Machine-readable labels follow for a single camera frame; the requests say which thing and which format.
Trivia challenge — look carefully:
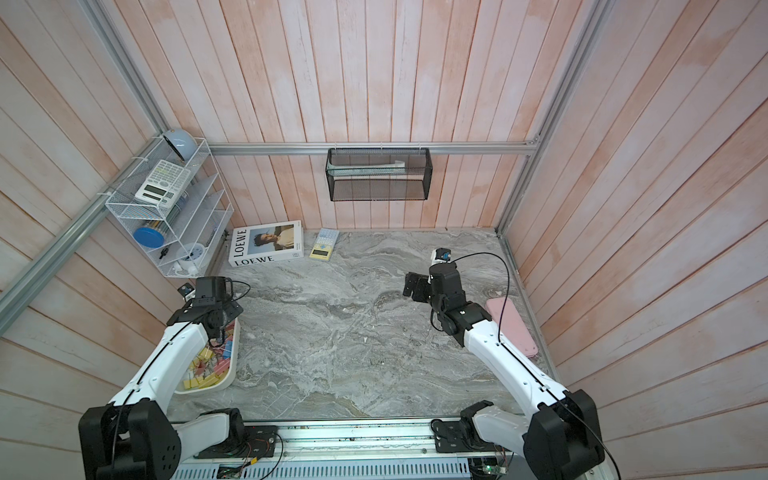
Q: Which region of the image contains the white plastic storage box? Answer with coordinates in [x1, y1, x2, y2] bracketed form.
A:
[175, 319, 241, 395]

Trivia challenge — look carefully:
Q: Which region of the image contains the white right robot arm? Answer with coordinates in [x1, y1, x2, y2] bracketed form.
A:
[403, 261, 609, 479]

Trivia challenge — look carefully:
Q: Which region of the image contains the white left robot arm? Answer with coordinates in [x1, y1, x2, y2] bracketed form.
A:
[78, 276, 247, 479]

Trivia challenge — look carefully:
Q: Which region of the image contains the pink plastic box lid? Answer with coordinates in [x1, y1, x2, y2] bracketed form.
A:
[485, 297, 539, 358]

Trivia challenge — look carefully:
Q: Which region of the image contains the LOEWE white book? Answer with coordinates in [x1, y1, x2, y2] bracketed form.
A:
[228, 221, 304, 267]

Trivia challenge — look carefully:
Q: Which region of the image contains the yellow blue small calculator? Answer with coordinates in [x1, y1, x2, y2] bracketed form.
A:
[309, 228, 340, 261]

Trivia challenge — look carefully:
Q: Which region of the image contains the green white item in basket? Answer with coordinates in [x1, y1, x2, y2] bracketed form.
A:
[326, 161, 407, 178]

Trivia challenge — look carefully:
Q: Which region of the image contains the white desk calculator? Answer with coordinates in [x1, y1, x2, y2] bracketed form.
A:
[134, 160, 192, 210]

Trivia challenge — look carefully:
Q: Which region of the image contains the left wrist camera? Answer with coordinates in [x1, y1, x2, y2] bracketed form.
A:
[177, 282, 196, 301]

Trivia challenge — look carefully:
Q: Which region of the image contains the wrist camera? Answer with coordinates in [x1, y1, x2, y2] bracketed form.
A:
[177, 282, 196, 301]
[430, 248, 451, 265]

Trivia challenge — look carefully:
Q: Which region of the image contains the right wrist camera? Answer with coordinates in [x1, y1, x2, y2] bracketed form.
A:
[430, 248, 451, 265]

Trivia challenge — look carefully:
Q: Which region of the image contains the white wire wall shelf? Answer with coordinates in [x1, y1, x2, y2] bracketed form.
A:
[106, 137, 234, 279]

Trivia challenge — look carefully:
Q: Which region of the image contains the black mesh wall basket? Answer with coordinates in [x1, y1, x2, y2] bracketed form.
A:
[325, 148, 433, 202]

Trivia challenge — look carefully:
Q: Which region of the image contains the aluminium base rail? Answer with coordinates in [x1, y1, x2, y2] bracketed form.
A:
[174, 418, 534, 479]

